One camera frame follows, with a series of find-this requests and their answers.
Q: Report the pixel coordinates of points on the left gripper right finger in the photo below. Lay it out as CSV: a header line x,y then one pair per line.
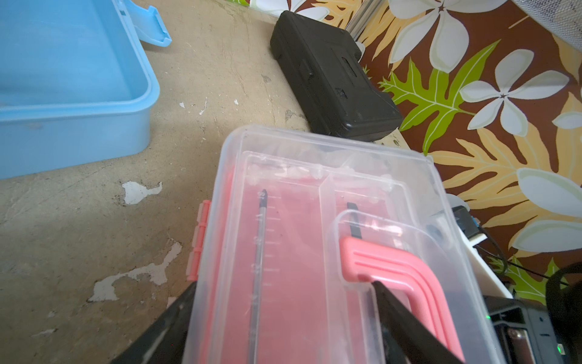
x,y
405,339

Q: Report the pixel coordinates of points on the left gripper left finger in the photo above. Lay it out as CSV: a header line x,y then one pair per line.
x,y
164,341

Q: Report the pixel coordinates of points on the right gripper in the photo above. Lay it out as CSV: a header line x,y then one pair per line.
x,y
530,333

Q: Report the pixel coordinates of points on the pink toolbox clear lid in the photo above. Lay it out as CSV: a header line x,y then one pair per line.
x,y
322,191

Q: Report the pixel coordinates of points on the blue toolbox clear lid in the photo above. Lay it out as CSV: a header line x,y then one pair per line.
x,y
76,84

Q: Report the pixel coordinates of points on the screwdriver in pink toolbox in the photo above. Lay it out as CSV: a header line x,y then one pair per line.
x,y
257,283

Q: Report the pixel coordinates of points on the black plastic tool case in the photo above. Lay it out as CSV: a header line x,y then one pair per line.
x,y
321,65

